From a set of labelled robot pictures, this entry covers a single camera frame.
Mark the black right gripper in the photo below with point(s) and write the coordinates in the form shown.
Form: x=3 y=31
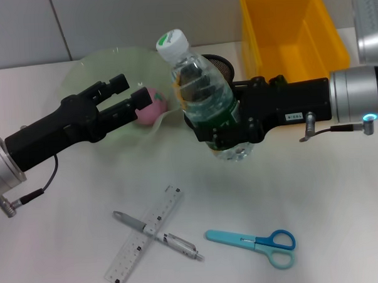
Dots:
x=284 y=103

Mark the black mesh pen holder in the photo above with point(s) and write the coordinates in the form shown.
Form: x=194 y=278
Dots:
x=225 y=66

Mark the grey white pen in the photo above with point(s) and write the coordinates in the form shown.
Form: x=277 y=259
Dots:
x=171 y=239

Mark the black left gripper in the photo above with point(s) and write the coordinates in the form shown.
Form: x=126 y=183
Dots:
x=59 y=128

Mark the yellow plastic bin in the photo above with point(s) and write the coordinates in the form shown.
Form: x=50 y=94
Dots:
x=292 y=40

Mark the blue scissors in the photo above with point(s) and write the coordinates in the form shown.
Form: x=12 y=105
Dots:
x=259 y=242

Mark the pink toy peach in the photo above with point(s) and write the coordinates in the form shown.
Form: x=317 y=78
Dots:
x=154 y=113

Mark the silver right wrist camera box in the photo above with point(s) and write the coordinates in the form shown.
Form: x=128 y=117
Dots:
x=370 y=30

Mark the clear green-label water bottle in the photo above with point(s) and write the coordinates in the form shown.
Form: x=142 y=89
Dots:
x=202 y=94

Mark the transparent plastic ruler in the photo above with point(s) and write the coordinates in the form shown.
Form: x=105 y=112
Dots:
x=143 y=240

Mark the translucent green fruit plate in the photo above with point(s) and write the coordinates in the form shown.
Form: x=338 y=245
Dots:
x=141 y=65

